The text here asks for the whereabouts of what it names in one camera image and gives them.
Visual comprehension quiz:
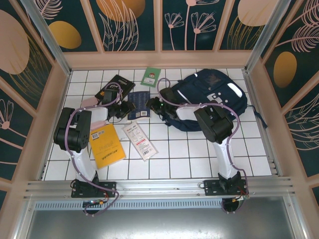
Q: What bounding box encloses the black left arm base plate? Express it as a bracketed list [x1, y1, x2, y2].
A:
[71, 180, 118, 199]

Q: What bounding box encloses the pink pencil case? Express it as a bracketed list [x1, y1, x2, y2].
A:
[82, 97, 108, 128]

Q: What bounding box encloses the black book with gold print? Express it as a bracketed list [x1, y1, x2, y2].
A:
[94, 74, 136, 103]

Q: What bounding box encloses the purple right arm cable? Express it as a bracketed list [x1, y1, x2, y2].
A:
[156, 78, 250, 215]

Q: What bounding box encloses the aluminium frame post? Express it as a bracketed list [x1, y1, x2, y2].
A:
[21, 0, 73, 77]
[244, 0, 293, 73]

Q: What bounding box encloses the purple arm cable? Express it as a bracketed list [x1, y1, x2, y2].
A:
[64, 84, 124, 218]
[156, 78, 250, 215]

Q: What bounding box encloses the dark blue notebook with barcode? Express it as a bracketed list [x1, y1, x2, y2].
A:
[127, 91, 152, 121]

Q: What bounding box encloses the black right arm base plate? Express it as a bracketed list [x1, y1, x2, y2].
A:
[203, 177, 250, 198]

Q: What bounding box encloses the slotted grey cable duct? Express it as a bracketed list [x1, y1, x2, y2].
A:
[33, 201, 287, 211]

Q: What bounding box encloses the yellow book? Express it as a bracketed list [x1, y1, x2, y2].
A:
[89, 123, 127, 170]

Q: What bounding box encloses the navy blue backpack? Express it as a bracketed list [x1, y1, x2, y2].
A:
[163, 69, 269, 132]

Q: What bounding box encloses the green booklet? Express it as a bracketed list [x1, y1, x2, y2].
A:
[141, 66, 162, 88]

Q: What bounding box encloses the aluminium mounting rail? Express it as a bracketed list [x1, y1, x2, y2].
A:
[23, 176, 296, 200]

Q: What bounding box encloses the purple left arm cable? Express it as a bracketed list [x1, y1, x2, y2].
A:
[64, 84, 124, 218]

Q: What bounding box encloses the clear stationery pack with red label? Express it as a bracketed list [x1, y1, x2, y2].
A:
[122, 121, 160, 161]

